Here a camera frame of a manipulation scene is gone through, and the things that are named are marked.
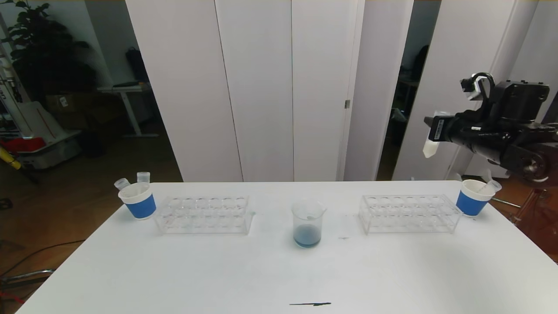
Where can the test tube with blue pigment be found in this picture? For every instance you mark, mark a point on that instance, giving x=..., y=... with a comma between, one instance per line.
x=122, y=183

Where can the white three-panel folding screen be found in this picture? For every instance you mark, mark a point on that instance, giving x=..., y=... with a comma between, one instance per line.
x=257, y=87

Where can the yellow tool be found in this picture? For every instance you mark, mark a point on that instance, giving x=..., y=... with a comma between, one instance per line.
x=9, y=160

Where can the test tube with yellow pigment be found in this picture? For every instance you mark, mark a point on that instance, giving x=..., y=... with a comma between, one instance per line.
x=430, y=148

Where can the white standing desk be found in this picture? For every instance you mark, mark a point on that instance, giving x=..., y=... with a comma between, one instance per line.
x=126, y=89

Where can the clear glass beaker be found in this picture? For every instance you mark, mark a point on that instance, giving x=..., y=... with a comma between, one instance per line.
x=307, y=237

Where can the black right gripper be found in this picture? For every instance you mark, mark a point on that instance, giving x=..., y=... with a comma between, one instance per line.
x=438, y=128

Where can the dark green potted plant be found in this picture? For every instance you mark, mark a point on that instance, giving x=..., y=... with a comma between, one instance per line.
x=43, y=48

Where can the cardboard box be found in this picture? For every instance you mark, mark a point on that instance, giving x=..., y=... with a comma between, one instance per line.
x=65, y=104

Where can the white partition foot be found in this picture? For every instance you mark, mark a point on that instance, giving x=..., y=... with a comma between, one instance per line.
x=486, y=175

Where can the test tube with red pigment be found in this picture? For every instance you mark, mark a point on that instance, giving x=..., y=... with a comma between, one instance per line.
x=143, y=177
x=491, y=186

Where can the white leaning board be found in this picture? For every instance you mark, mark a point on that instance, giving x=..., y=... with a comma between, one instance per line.
x=37, y=121

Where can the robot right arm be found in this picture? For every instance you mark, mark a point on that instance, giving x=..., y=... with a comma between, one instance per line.
x=523, y=131

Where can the clear acrylic test tube rack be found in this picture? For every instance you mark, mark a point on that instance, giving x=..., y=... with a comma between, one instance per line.
x=401, y=216
x=209, y=216

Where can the black backpack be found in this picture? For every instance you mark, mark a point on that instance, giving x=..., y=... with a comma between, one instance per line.
x=137, y=65

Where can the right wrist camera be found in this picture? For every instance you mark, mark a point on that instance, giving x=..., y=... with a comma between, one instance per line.
x=473, y=87

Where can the white partition panel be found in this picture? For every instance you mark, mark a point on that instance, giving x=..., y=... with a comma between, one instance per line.
x=375, y=65
x=532, y=43
x=457, y=43

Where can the chrome floor leg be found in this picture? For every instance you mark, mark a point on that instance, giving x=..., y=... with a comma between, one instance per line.
x=505, y=203

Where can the grey metal bar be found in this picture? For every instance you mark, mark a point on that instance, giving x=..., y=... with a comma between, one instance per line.
x=30, y=274

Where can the brown wooden stand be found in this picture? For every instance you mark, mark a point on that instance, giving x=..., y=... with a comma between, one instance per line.
x=540, y=213

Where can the white equipment base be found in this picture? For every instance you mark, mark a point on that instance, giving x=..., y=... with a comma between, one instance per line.
x=52, y=153

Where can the white paper cup blue sleeve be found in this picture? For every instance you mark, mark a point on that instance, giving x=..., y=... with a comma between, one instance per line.
x=471, y=204
x=139, y=206

